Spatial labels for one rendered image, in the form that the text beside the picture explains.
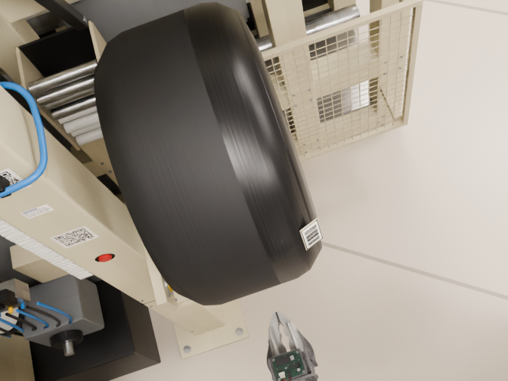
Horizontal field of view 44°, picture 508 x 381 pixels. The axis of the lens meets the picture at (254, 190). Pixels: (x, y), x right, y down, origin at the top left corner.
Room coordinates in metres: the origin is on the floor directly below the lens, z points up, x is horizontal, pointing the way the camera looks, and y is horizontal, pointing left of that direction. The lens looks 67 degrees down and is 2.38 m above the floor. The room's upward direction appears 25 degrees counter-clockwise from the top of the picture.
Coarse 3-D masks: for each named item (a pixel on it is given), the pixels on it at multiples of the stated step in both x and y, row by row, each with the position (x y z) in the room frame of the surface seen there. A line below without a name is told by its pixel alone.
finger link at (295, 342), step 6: (282, 318) 0.26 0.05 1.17; (288, 318) 0.25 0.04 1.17; (282, 324) 0.25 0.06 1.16; (288, 324) 0.23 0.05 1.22; (288, 330) 0.23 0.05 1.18; (294, 330) 0.22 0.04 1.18; (288, 336) 0.22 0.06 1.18; (294, 336) 0.21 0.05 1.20; (294, 342) 0.20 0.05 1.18; (300, 342) 0.20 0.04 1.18; (294, 348) 0.19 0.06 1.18; (300, 348) 0.19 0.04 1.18
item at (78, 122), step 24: (24, 48) 1.11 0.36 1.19; (48, 48) 1.10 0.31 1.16; (72, 48) 1.10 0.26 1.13; (96, 48) 1.01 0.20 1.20; (24, 72) 1.04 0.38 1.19; (48, 72) 1.11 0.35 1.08; (72, 72) 0.98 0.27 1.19; (48, 96) 0.98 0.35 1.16; (72, 96) 0.98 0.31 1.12; (48, 120) 0.97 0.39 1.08; (72, 120) 0.99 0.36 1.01; (96, 120) 0.97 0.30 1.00; (72, 144) 0.97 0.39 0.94
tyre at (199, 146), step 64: (128, 64) 0.71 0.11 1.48; (192, 64) 0.64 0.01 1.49; (256, 64) 0.61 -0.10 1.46; (128, 128) 0.59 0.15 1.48; (192, 128) 0.54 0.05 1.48; (256, 128) 0.50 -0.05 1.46; (128, 192) 0.51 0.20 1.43; (192, 192) 0.45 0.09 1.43; (256, 192) 0.41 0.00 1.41; (192, 256) 0.38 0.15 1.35; (256, 256) 0.35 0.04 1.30
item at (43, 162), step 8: (8, 88) 0.71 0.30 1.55; (16, 88) 0.70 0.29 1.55; (24, 88) 0.70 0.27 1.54; (24, 96) 0.69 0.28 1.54; (32, 96) 0.69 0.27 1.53; (32, 104) 0.67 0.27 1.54; (32, 112) 0.66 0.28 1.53; (40, 120) 0.64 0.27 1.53; (40, 128) 0.63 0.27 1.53; (40, 136) 0.61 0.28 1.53; (40, 144) 0.60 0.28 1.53; (40, 152) 0.59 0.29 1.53; (40, 160) 0.57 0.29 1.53; (40, 168) 0.56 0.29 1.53; (0, 176) 0.57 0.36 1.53; (32, 176) 0.55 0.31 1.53; (0, 184) 0.56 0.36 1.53; (8, 184) 0.56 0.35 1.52; (16, 184) 0.55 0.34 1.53; (24, 184) 0.54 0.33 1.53; (0, 192) 0.55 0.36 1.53; (8, 192) 0.54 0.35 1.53
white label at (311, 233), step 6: (312, 222) 0.36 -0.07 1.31; (318, 222) 0.36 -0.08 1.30; (306, 228) 0.35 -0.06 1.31; (312, 228) 0.35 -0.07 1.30; (318, 228) 0.35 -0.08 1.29; (306, 234) 0.35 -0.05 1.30; (312, 234) 0.35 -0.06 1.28; (318, 234) 0.35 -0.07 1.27; (306, 240) 0.34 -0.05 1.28; (312, 240) 0.34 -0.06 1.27; (318, 240) 0.34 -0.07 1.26; (306, 246) 0.34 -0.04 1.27
